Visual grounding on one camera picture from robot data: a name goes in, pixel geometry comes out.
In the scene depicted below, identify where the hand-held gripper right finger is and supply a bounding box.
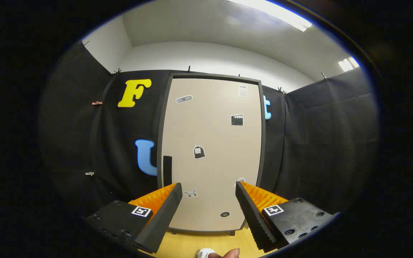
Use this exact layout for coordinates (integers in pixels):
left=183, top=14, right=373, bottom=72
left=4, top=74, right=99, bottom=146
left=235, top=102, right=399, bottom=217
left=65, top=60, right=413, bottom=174
left=235, top=181, right=336, bottom=251

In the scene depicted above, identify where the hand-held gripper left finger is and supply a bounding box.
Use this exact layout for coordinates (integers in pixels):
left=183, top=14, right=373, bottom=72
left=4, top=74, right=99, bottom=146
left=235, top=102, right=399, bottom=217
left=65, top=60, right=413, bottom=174
left=84, top=183, right=183, bottom=254

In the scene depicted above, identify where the black door handle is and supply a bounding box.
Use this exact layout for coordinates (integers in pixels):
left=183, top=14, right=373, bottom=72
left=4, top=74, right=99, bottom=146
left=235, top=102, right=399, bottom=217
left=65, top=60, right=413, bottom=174
left=163, top=156, right=172, bottom=187

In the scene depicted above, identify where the grey shoe cabinet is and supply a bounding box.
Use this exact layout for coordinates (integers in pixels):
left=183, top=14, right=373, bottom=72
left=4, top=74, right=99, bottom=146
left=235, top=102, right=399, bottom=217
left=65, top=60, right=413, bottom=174
left=157, top=73, right=266, bottom=236

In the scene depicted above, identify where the beige shoe cabinet door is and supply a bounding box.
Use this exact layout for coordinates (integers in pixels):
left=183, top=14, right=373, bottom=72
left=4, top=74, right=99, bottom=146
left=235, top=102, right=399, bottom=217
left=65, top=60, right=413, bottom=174
left=160, top=78, right=263, bottom=233

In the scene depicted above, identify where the black backdrop cloth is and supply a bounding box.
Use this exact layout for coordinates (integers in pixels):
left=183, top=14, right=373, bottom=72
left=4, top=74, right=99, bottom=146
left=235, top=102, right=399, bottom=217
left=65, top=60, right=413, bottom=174
left=38, top=40, right=379, bottom=219

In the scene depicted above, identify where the small ceiling light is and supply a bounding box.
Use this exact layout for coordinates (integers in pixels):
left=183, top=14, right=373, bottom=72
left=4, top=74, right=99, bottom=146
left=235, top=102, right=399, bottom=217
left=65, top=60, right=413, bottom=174
left=338, top=57, right=360, bottom=72

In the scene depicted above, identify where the long ceiling light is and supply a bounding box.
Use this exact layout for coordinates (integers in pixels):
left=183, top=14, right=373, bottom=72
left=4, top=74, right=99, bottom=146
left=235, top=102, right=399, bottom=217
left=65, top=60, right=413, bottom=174
left=228, top=0, right=312, bottom=33

